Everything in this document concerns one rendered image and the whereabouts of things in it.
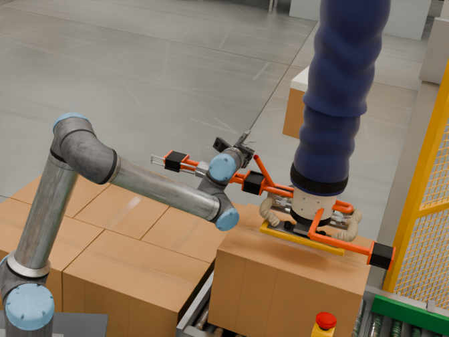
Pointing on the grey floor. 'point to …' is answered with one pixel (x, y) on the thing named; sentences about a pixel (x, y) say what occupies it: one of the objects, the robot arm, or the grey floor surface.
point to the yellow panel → (296, 7)
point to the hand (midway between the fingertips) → (241, 145)
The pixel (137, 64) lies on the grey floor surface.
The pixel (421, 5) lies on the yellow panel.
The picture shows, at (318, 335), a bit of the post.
